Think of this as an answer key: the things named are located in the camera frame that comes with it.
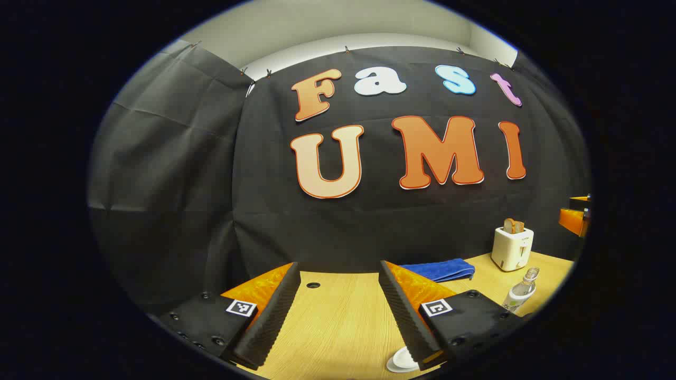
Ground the black backdrop cloth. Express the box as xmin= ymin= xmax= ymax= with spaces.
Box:
xmin=87 ymin=40 xmax=592 ymax=317

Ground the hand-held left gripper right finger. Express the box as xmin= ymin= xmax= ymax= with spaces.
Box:
xmin=379 ymin=260 xmax=529 ymax=371

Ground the white toaster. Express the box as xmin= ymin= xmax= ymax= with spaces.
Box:
xmin=491 ymin=226 xmax=534 ymax=272

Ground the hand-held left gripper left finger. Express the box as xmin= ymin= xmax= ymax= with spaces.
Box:
xmin=158 ymin=262 xmax=302 ymax=371

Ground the clear water bottle white label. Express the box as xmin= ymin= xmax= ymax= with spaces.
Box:
xmin=502 ymin=267 xmax=540 ymax=313

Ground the blue towel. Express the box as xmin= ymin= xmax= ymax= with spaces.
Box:
xmin=400 ymin=258 xmax=475 ymax=282

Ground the white teacup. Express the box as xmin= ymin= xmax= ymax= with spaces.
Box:
xmin=392 ymin=346 xmax=420 ymax=370

